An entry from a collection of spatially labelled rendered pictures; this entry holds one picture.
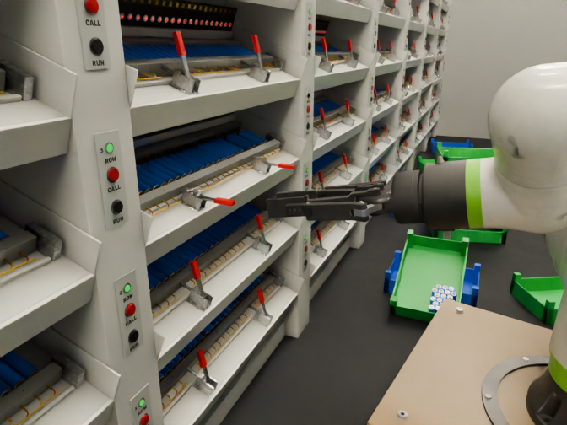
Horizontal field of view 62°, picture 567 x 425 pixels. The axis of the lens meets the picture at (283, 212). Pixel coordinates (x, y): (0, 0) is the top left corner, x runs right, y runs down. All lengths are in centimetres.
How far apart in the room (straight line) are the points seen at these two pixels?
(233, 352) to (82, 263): 54
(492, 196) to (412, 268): 107
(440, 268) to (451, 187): 106
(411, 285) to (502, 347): 84
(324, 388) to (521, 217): 77
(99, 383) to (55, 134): 35
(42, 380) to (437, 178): 58
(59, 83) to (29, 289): 23
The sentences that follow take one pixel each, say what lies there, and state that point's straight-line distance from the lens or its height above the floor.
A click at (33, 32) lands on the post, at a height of 82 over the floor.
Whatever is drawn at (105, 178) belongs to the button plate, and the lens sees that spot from 62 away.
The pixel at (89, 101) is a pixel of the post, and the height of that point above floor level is 75.
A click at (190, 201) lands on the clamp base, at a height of 56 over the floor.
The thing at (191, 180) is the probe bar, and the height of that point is 58.
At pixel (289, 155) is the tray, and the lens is 119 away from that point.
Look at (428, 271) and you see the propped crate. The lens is 166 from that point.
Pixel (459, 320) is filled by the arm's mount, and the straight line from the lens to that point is 86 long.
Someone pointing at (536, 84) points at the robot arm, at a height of 77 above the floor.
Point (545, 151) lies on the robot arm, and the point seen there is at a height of 71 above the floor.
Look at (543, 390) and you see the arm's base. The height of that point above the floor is 41.
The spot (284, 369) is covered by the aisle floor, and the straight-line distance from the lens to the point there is 131.
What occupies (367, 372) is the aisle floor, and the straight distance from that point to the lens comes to 132.
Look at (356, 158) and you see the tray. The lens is 189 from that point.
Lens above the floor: 81
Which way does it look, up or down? 20 degrees down
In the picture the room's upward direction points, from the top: straight up
